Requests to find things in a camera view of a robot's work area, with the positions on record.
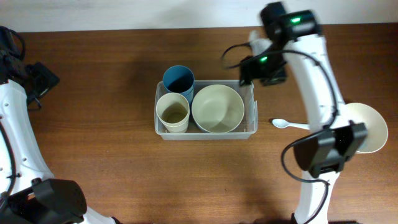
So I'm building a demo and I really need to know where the cream cup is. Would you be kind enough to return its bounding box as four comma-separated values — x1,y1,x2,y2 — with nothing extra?
155,93,190,127
161,120,189,133

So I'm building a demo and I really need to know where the clear plastic storage container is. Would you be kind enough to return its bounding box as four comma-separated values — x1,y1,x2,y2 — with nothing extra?
154,80,258,141

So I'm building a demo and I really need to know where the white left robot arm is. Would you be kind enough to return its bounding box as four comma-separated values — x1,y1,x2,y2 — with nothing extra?
1,27,118,224

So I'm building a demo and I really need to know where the cream spoon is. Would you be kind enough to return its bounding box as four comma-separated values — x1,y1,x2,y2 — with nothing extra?
272,118,310,130

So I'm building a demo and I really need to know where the dark blue cup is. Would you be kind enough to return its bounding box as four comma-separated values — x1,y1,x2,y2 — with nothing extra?
163,65,195,93

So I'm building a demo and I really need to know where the cream bowl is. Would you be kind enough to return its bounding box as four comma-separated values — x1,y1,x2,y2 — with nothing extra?
344,103,389,154
192,84,245,124

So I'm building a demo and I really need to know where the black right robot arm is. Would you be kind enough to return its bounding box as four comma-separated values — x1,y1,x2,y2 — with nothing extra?
238,2,368,223

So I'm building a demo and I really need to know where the blue bowl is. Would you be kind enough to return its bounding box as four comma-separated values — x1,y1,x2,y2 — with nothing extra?
197,120,240,133

